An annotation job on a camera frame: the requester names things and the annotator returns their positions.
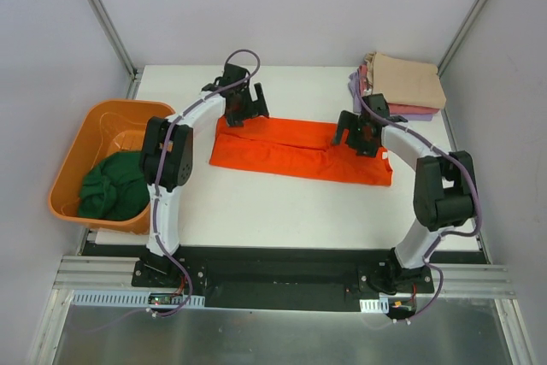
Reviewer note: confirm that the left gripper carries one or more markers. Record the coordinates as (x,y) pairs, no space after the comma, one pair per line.
(246,109)

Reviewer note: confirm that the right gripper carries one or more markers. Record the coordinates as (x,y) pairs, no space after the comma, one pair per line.
(356,138)

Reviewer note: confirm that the orange t-shirt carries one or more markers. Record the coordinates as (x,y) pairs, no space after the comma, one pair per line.
(296,148)

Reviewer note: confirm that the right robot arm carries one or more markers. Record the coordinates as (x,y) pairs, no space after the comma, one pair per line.
(445,193)

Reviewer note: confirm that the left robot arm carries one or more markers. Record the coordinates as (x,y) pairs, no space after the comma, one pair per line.
(166,158)

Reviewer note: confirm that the folded pink t-shirt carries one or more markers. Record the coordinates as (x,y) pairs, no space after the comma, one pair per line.
(410,88)

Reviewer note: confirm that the folded purple t-shirt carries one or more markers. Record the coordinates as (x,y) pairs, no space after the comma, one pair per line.
(354,91)

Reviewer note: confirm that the folded beige t-shirt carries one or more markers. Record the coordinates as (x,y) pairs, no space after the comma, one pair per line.
(405,82)

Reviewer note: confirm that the orange plastic basket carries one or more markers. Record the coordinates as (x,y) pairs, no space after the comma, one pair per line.
(110,126)

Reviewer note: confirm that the dark green t-shirt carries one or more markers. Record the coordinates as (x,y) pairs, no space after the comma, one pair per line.
(115,189)

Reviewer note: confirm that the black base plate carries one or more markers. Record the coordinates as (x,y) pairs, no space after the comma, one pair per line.
(270,278)

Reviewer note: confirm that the left aluminium frame post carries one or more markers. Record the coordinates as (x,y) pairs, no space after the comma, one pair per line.
(105,22)

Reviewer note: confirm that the aluminium frame post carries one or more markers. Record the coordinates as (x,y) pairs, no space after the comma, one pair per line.
(463,30)
(105,22)

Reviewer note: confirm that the right aluminium frame post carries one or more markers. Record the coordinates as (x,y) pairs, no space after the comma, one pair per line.
(463,30)

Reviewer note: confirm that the aluminium front rail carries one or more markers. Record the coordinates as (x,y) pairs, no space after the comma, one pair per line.
(95,273)

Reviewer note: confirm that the white slotted cable duct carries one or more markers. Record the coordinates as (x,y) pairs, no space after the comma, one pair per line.
(136,299)

